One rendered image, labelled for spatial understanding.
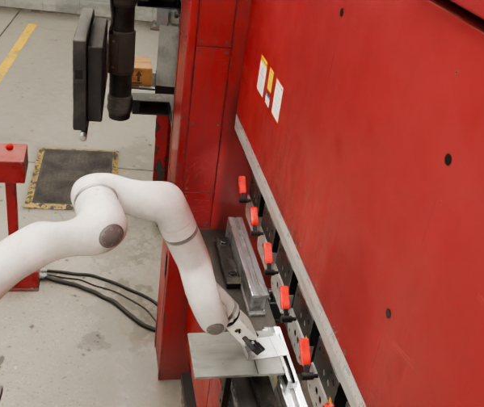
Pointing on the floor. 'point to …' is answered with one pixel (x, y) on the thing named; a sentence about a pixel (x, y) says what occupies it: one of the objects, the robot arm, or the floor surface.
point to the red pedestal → (18, 164)
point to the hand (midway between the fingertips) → (254, 341)
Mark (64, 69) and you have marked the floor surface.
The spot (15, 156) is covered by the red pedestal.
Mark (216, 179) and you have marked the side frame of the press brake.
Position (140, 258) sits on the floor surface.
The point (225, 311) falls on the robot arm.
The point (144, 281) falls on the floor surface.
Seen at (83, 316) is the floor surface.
